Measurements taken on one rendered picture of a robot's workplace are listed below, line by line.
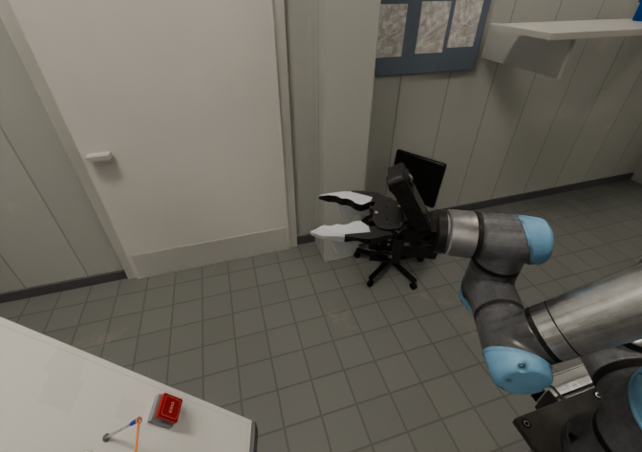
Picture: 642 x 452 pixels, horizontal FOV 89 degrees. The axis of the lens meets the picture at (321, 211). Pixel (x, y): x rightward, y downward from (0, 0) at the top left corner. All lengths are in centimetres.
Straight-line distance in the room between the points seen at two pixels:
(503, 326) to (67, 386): 78
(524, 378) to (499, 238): 19
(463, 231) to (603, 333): 20
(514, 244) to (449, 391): 172
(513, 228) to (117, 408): 83
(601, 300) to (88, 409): 87
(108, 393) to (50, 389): 11
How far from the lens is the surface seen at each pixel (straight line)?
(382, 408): 210
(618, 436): 80
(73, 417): 86
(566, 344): 54
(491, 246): 56
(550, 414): 93
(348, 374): 216
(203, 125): 223
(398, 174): 47
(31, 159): 257
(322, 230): 51
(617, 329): 53
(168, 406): 92
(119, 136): 231
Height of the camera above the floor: 190
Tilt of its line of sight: 35 degrees down
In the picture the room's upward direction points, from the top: straight up
